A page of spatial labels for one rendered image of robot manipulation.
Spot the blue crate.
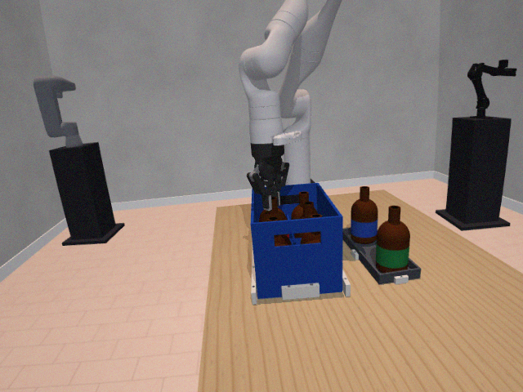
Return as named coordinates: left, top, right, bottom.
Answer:
left=251, top=183, right=343, bottom=299

